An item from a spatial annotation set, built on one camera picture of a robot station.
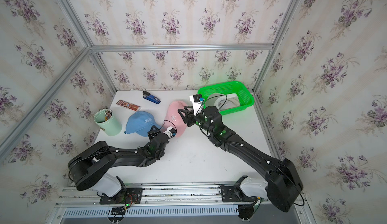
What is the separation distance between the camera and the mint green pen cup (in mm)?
864

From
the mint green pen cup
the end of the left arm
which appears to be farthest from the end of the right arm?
the mint green pen cup

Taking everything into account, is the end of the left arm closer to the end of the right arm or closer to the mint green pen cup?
the end of the right arm
